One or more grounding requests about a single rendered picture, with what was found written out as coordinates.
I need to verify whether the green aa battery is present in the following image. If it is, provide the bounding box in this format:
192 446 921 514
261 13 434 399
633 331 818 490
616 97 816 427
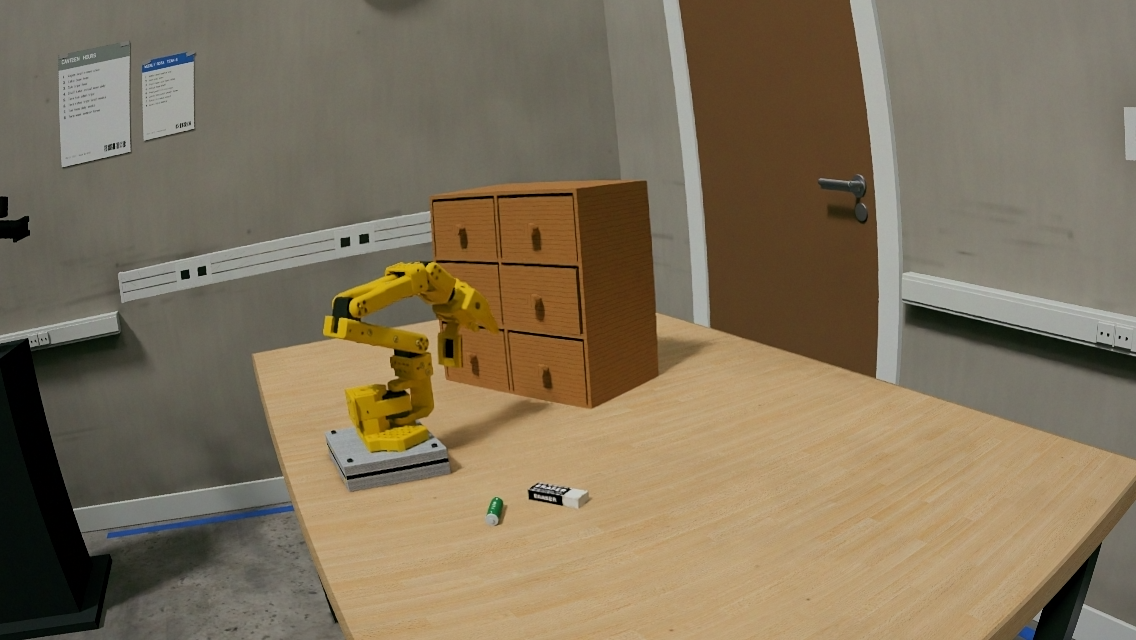
485 497 504 526

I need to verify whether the brown wooden chest of drawers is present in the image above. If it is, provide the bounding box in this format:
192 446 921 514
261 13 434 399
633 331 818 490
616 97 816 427
429 180 659 409

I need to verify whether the wooden drawer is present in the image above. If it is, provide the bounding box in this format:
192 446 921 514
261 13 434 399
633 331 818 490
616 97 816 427
499 193 578 261
434 196 498 258
440 260 504 325
448 326 510 390
502 263 583 335
509 331 588 405

